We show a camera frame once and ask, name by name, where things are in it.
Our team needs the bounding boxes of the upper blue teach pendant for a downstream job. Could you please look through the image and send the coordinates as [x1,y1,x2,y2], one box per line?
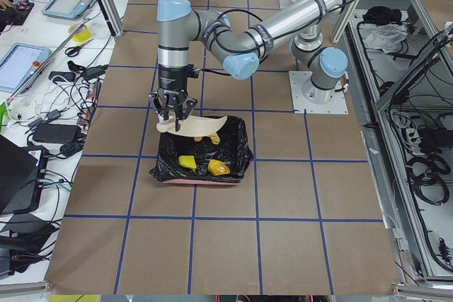
[42,0,96,19]

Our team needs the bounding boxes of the yellow green sponge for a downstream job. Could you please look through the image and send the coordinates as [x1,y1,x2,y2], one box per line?
[178,155,197,172]

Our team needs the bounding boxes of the black computer box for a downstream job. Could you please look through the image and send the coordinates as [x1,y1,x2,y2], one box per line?
[1,137,49,215]

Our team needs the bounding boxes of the aluminium frame rail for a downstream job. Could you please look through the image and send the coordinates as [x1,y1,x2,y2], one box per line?
[6,21,88,103]

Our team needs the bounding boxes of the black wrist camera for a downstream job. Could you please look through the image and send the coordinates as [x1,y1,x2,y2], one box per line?
[187,64,200,79]

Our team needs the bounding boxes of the lower blue teach pendant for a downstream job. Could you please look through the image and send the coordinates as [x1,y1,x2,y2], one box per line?
[1,43,51,93]

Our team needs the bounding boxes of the black trash bag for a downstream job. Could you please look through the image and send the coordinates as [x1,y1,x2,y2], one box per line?
[149,115,253,182]

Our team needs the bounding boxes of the blue teach pendant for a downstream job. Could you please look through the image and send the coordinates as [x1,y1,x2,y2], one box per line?
[1,43,51,93]
[42,0,96,19]

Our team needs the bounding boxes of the black handled scissors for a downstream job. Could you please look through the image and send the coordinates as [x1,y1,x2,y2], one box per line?
[64,38,93,57]

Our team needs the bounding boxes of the person forearm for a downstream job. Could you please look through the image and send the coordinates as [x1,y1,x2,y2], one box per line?
[0,0,15,10]

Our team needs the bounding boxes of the white crumpled cloth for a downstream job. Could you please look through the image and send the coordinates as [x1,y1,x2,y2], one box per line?
[364,24,408,53]

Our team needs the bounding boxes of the brown plastic potato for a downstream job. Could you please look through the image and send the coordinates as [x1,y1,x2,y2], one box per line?
[207,159,231,176]

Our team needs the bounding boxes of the beige plastic dustpan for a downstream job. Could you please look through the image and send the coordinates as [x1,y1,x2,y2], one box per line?
[156,115,227,137]

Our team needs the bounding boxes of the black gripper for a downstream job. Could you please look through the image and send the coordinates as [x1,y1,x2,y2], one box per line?
[149,64,197,132]

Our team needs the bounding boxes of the yellow tape roll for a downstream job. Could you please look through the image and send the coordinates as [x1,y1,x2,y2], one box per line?
[68,23,91,42]

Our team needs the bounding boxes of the golden toy croissant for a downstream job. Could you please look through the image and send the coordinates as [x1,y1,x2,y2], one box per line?
[193,132,220,145]

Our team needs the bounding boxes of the black power adapter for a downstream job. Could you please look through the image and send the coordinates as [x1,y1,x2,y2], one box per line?
[33,124,81,144]

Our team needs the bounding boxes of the black cable bundle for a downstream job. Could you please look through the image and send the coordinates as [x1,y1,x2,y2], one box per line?
[405,155,452,207]

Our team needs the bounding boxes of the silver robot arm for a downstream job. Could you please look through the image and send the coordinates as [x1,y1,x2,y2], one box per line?
[149,0,353,137]

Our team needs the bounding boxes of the pink bin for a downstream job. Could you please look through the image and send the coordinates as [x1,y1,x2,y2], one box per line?
[164,179,239,186]

